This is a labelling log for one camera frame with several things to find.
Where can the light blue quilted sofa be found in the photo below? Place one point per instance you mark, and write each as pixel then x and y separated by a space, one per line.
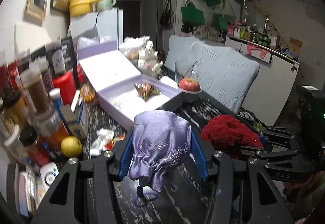
pixel 223 73

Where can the green tote bag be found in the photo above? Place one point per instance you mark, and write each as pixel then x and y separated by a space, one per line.
pixel 191 15

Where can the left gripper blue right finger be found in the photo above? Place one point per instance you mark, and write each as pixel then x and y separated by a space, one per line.
pixel 199 157

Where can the cream cartoon water bottle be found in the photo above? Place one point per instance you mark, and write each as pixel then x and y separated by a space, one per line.
pixel 148 62

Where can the red fuzzy soft object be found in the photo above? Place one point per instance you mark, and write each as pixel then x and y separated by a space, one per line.
pixel 225 131

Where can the clear plastic bag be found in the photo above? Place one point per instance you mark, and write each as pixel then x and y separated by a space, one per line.
pixel 131 46

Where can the blue white carton box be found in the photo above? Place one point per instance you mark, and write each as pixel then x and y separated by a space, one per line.
pixel 77 121

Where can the white mini fridge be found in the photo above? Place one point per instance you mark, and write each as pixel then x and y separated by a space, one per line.
pixel 99 24

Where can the purple satin drawstring pouch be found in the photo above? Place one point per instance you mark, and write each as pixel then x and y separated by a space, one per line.
pixel 161 142

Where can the gold patterned pouch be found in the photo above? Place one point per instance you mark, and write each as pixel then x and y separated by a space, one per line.
pixel 146 90

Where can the yellow enamel pot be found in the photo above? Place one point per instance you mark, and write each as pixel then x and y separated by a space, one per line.
pixel 81 7

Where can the glass cup with straw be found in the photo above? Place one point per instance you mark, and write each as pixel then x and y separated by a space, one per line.
pixel 183 70

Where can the lavender gift box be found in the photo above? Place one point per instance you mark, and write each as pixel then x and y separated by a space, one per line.
pixel 113 78

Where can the orange contents jar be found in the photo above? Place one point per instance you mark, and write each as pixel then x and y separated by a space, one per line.
pixel 51 128

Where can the crumpled white tissue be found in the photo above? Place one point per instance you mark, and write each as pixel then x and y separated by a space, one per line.
pixel 104 136

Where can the wall intercom panel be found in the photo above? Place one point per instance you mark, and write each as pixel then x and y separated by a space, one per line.
pixel 35 11

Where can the black snack bag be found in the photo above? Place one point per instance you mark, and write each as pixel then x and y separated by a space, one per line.
pixel 60 56

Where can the brown grain jar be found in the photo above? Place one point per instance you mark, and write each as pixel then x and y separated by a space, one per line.
pixel 35 89

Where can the metal bowl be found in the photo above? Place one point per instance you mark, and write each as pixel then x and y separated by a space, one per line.
pixel 189 96

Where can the yellow honeycomb snack pack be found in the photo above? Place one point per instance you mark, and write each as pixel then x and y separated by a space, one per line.
pixel 88 94

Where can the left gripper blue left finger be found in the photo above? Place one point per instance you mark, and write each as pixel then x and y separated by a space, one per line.
pixel 127 155

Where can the white round device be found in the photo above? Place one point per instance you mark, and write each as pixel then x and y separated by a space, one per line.
pixel 48 174

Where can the red apple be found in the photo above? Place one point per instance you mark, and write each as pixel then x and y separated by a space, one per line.
pixel 189 84

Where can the red plastic canister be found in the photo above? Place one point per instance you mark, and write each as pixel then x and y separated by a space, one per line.
pixel 67 87

